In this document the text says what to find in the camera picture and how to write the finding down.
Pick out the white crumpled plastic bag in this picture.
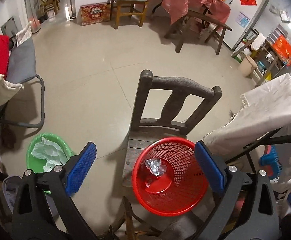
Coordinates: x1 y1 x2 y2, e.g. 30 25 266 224
28 137 67 173

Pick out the grey folding chair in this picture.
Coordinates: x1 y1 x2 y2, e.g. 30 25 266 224
0 22 46 129

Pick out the white refrigerator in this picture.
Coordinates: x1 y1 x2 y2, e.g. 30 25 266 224
224 0 269 50

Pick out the red mesh trash basket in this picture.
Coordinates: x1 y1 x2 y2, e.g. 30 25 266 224
131 137 208 217

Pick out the wooden chair grey seat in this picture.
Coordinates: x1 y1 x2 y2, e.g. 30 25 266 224
110 0 149 29

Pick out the red patterned cardboard box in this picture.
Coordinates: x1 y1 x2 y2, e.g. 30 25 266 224
80 3 111 26

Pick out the dark wooden chair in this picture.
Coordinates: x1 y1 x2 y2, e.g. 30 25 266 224
121 69 223 240

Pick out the dark wooden bench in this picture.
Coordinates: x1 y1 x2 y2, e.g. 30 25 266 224
164 9 232 55

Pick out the white tablecloth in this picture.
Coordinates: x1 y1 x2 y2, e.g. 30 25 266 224
202 73 291 219

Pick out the green plastic basin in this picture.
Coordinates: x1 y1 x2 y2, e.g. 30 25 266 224
25 132 74 196

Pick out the crumpled foil wrapper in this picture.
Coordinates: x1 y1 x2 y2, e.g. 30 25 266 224
145 159 167 177

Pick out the beige plastic bucket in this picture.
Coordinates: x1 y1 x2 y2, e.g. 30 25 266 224
238 55 258 77

